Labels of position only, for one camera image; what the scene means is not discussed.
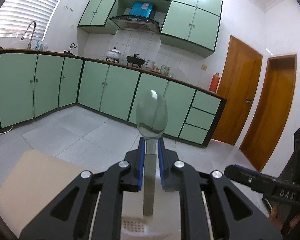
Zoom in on orange thermos bottle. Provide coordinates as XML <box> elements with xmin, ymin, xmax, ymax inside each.
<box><xmin>209</xmin><ymin>72</ymin><xmax>220</xmax><ymax>93</ymax></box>

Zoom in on black range hood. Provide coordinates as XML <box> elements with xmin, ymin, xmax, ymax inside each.
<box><xmin>110</xmin><ymin>15</ymin><xmax>160</xmax><ymax>34</ymax></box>

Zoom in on jars on counter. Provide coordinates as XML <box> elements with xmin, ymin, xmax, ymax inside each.
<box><xmin>145</xmin><ymin>60</ymin><xmax>170</xmax><ymax>76</ymax></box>

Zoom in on blue box above hood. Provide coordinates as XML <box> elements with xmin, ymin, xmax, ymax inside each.
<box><xmin>129</xmin><ymin>2</ymin><xmax>155</xmax><ymax>18</ymax></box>

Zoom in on wooden door near counter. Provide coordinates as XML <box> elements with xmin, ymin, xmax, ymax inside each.
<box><xmin>212</xmin><ymin>36</ymin><xmax>263</xmax><ymax>145</ymax></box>

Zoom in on black wok on stove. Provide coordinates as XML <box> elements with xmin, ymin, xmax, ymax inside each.
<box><xmin>126</xmin><ymin>54</ymin><xmax>146</xmax><ymax>68</ymax></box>

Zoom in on white window blinds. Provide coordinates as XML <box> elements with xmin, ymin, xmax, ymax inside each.
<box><xmin>0</xmin><ymin>0</ymin><xmax>59</xmax><ymax>40</ymax></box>

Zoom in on white two-compartment utensil holder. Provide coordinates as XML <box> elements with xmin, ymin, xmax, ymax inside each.
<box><xmin>120</xmin><ymin>180</ymin><xmax>181</xmax><ymax>239</ymax></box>

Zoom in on person right hand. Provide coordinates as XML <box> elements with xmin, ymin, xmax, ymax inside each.
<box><xmin>268</xmin><ymin>204</ymin><xmax>300</xmax><ymax>230</ymax></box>

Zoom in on green lower kitchen cabinets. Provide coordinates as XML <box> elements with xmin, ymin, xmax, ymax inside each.
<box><xmin>0</xmin><ymin>49</ymin><xmax>226</xmax><ymax>147</ymax></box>

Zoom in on chrome kitchen faucet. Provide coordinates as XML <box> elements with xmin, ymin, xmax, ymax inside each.
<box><xmin>20</xmin><ymin>21</ymin><xmax>37</xmax><ymax>49</ymax></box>

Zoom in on metal spoon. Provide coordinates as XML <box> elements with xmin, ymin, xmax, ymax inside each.
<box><xmin>136</xmin><ymin>90</ymin><xmax>168</xmax><ymax>217</ymax></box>

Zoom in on green upper wall cabinets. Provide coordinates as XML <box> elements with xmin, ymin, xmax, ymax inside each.
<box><xmin>78</xmin><ymin>0</ymin><xmax>223</xmax><ymax>57</ymax></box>

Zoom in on wooden door far right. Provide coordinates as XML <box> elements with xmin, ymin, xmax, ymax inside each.
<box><xmin>239</xmin><ymin>54</ymin><xmax>297</xmax><ymax>171</ymax></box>

